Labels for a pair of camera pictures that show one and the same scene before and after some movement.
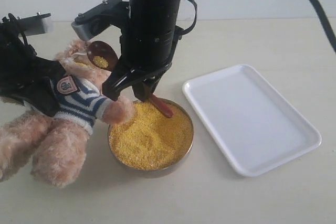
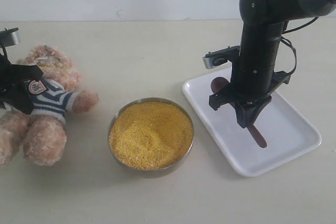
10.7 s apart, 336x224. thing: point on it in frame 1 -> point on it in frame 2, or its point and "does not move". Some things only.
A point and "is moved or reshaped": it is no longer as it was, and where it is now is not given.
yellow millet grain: (152, 140) does not move
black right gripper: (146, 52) -> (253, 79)
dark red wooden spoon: (105, 57) -> (218, 83)
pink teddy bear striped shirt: (79, 102) is moved or reshaped
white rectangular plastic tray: (255, 127) does not move
